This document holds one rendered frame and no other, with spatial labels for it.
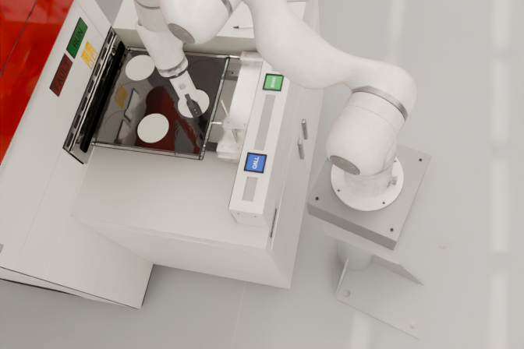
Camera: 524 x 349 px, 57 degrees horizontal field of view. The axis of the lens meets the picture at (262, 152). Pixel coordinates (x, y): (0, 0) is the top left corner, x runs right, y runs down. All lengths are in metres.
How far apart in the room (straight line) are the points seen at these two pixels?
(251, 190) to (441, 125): 1.38
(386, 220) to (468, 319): 1.01
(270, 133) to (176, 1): 0.62
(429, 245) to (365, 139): 1.37
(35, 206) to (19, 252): 0.13
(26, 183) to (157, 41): 0.52
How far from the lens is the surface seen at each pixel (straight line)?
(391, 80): 0.95
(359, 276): 2.17
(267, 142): 1.33
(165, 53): 1.28
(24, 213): 1.44
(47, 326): 2.52
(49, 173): 1.49
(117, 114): 1.59
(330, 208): 1.29
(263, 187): 1.28
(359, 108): 0.92
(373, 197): 1.29
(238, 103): 1.50
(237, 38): 1.54
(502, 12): 2.91
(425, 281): 2.19
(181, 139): 1.47
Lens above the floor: 2.15
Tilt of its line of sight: 64 degrees down
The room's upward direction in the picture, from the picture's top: 20 degrees counter-clockwise
